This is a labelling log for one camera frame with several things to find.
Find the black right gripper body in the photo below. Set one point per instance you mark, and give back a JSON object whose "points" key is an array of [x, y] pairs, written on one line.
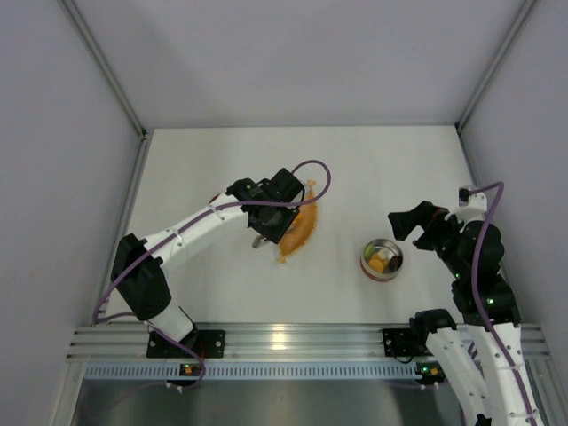
{"points": [[426, 224]]}

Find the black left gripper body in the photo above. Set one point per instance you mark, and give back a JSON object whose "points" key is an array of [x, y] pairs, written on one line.
{"points": [[275, 226]]}

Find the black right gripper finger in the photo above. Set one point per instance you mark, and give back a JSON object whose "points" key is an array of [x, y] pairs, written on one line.
{"points": [[423, 214], [403, 223]]}

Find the metal serving tongs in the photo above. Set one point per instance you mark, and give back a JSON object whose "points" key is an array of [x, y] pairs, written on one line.
{"points": [[259, 241]]}

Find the metal round lunch box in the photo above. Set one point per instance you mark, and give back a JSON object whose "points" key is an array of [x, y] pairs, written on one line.
{"points": [[393, 263]]}

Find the green round cake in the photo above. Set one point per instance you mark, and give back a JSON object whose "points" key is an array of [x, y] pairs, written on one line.
{"points": [[369, 250]]}

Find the red round lid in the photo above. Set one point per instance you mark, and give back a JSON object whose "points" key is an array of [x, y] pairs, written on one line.
{"points": [[214, 198]]}

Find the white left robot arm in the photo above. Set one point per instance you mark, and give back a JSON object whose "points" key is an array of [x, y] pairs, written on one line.
{"points": [[142, 266]]}

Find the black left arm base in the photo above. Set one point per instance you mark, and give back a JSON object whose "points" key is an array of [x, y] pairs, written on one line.
{"points": [[207, 344]]}

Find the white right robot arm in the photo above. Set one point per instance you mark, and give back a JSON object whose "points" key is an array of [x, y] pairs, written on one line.
{"points": [[490, 380]]}

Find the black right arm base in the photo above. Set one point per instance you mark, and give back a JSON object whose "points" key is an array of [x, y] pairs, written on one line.
{"points": [[399, 342]]}

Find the boat-shaped woven basket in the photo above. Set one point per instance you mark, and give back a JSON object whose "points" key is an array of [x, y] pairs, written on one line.
{"points": [[302, 228]]}

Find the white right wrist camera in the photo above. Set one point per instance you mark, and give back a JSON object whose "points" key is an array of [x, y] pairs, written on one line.
{"points": [[472, 205]]}

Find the aluminium front rail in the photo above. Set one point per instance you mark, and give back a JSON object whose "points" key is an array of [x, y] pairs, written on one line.
{"points": [[252, 352]]}

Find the aluminium right frame post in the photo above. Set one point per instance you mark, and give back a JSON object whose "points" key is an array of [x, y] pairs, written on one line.
{"points": [[510, 36]]}

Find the aluminium frame post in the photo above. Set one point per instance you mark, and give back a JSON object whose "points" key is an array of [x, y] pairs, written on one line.
{"points": [[510, 36], [89, 40]]}

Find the aluminium left frame post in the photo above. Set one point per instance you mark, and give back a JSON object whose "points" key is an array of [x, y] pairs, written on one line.
{"points": [[89, 40]]}

